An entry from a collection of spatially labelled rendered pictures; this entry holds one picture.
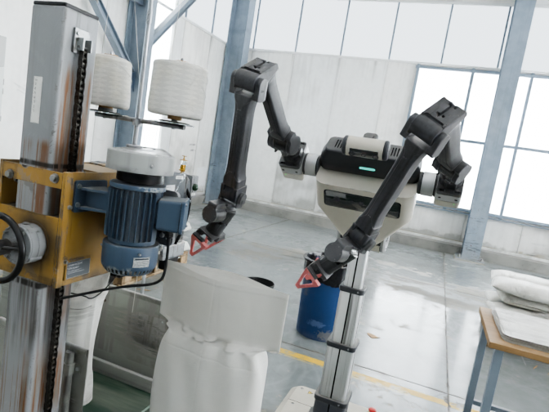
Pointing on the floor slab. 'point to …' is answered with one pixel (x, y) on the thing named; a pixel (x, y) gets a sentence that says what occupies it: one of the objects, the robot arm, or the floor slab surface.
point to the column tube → (44, 201)
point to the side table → (489, 333)
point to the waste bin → (319, 302)
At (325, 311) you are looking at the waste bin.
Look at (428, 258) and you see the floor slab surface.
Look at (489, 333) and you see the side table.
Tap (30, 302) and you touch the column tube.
